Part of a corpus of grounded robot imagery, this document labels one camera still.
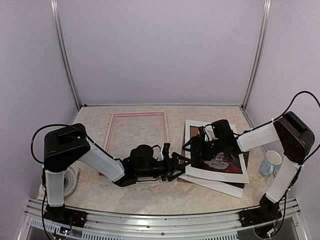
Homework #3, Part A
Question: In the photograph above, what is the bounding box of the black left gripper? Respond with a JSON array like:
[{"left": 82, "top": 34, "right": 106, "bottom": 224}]
[{"left": 136, "top": 152, "right": 193, "bottom": 182}]

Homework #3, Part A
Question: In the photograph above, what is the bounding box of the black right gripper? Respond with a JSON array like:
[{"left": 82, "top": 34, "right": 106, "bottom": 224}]
[{"left": 182, "top": 136, "right": 225, "bottom": 161}]

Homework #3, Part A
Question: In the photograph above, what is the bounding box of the dark landscape photo print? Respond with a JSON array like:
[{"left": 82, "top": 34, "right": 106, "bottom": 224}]
[{"left": 188, "top": 124, "right": 250, "bottom": 190}]

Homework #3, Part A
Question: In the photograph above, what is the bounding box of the white photo mat board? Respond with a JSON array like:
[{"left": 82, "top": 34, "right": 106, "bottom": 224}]
[{"left": 184, "top": 119, "right": 250, "bottom": 185}]

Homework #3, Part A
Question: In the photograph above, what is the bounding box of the clear acrylic glass sheet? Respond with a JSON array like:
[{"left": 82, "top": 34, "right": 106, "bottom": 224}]
[{"left": 109, "top": 115, "right": 167, "bottom": 161}]

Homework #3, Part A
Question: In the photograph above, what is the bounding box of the pink wooden picture frame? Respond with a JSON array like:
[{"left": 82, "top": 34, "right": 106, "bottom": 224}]
[{"left": 97, "top": 111, "right": 171, "bottom": 177}]

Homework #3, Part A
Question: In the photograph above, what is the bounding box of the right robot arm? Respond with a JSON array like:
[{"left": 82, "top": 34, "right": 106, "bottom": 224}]
[{"left": 182, "top": 111, "right": 315, "bottom": 226}]

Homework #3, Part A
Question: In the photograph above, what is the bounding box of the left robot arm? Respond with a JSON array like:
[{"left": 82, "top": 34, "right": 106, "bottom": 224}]
[{"left": 42, "top": 123, "right": 190, "bottom": 227}]

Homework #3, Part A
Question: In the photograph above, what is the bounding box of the brown cardboard backing board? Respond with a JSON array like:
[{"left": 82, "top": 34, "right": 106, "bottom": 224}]
[{"left": 177, "top": 173, "right": 201, "bottom": 183}]

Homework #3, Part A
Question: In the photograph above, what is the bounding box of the light blue ceramic mug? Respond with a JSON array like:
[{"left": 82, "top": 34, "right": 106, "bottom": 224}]
[{"left": 259, "top": 150, "right": 282, "bottom": 177}]

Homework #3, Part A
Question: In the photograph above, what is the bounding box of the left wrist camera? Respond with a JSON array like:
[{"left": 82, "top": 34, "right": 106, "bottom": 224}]
[{"left": 157, "top": 142, "right": 171, "bottom": 161}]

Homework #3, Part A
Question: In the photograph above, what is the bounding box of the aluminium front rail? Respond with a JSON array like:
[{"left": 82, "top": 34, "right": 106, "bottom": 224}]
[{"left": 17, "top": 198, "right": 310, "bottom": 240}]

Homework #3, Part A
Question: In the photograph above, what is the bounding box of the right aluminium corner post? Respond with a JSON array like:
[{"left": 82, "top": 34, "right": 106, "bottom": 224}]
[{"left": 241, "top": 0, "right": 272, "bottom": 112}]

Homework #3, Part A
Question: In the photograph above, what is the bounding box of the aluminium corner post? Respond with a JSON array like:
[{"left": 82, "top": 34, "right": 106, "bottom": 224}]
[
  {"left": 50, "top": 0, "right": 82, "bottom": 111},
  {"left": 241, "top": 0, "right": 272, "bottom": 112}
]

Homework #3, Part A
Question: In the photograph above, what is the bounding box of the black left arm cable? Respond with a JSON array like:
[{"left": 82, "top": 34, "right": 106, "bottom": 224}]
[{"left": 30, "top": 124, "right": 76, "bottom": 165}]

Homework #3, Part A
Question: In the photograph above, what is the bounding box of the left aluminium corner post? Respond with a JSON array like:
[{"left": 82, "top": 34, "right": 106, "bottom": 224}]
[{"left": 50, "top": 0, "right": 82, "bottom": 111}]

